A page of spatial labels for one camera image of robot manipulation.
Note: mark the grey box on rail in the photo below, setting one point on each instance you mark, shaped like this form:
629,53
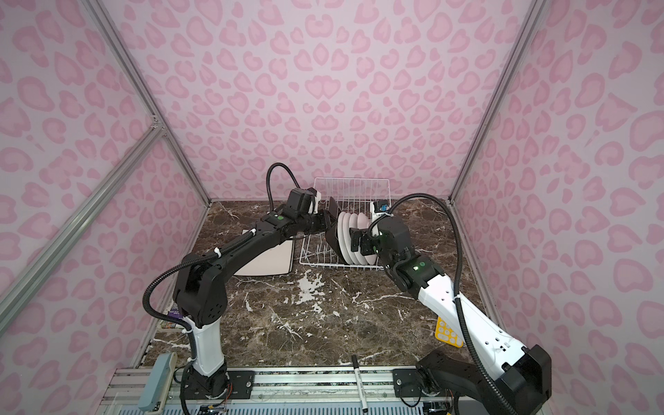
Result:
155,394

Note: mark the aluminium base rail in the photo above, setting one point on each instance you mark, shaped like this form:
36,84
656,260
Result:
325,390

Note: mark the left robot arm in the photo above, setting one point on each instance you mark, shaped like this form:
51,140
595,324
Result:
201,296

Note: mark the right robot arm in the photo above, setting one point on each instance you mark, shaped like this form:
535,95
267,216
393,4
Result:
504,375

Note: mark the purple book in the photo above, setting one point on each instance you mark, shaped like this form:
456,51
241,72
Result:
173,312

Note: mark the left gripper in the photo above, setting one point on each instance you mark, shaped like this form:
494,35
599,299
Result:
325,220

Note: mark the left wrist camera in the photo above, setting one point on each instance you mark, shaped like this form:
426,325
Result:
316,198

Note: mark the yellow calculator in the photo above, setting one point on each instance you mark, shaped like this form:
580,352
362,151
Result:
444,334

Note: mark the white wire dish rack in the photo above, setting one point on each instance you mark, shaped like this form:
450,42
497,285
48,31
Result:
354,196

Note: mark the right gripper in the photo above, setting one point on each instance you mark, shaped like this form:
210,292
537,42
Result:
367,239

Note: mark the dark brown square plate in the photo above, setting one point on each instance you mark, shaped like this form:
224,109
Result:
331,235

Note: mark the black marker pen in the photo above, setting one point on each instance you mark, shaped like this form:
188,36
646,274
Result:
359,384

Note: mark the square white plate round well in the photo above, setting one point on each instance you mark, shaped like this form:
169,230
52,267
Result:
273,262

